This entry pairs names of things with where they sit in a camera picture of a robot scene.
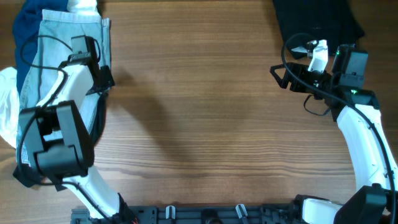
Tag folded dark green garment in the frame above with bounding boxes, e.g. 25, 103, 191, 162
273, 0, 365, 59

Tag black garment under pile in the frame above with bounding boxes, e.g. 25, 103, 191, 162
12, 91, 109, 188

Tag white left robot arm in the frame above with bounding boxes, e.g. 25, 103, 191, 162
13, 53, 134, 223

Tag light blue denim shorts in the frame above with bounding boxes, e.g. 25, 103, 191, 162
16, 9, 111, 166

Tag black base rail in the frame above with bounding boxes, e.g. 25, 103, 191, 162
70, 203, 299, 224

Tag blue shirt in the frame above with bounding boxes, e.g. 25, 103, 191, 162
12, 0, 68, 93

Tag white garment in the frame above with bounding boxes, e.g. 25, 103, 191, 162
1, 0, 98, 148

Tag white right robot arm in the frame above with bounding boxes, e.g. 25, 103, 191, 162
270, 62, 397, 223

